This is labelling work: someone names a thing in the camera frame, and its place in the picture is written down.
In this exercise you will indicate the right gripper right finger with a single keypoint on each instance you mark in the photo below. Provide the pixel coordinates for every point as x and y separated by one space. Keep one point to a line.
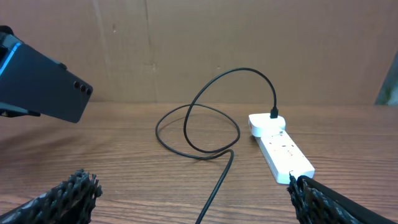
315 203

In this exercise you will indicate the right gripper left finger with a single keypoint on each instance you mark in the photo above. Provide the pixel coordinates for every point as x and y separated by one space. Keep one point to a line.
72 201

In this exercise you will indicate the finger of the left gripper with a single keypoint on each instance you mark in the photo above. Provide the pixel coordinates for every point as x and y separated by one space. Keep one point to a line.
11 111

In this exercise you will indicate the Samsung Galaxy smartphone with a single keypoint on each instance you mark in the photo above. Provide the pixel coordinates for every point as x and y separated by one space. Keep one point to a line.
35 82

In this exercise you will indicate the white charger plug adapter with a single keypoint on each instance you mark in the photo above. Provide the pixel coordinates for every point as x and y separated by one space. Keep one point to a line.
262 124

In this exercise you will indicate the white power strip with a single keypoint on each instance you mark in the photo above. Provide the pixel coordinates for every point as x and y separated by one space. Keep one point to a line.
284 157

